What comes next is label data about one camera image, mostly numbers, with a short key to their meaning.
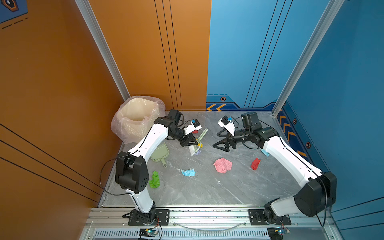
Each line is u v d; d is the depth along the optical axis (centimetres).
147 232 71
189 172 87
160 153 97
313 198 41
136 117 96
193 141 79
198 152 96
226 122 65
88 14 71
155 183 84
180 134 72
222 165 89
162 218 73
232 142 68
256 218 72
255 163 92
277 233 71
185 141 72
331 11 71
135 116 97
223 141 64
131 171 46
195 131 73
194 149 80
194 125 73
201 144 77
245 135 64
